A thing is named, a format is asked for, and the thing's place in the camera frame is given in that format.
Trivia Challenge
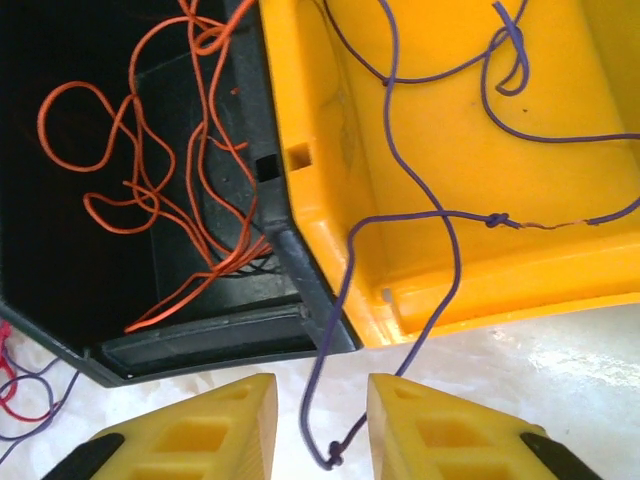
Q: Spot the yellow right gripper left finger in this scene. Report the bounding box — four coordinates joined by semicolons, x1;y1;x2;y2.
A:
42;372;279;480

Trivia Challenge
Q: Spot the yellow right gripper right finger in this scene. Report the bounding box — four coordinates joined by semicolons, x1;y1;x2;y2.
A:
367;373;609;480

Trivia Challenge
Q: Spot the purple thin cable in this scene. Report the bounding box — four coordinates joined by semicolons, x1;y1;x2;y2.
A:
0;357;81;442
299;0;640;471

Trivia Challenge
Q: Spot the red thin cable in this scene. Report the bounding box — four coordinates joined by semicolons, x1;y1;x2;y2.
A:
0;322;19;419

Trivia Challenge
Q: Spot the orange thin cable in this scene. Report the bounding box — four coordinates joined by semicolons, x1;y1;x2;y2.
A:
38;0;274;335

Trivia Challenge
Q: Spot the black plastic bin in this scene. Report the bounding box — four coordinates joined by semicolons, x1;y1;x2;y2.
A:
0;0;364;389

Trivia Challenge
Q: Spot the yellow plastic bin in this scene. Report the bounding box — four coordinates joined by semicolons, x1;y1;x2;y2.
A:
257;0;640;349

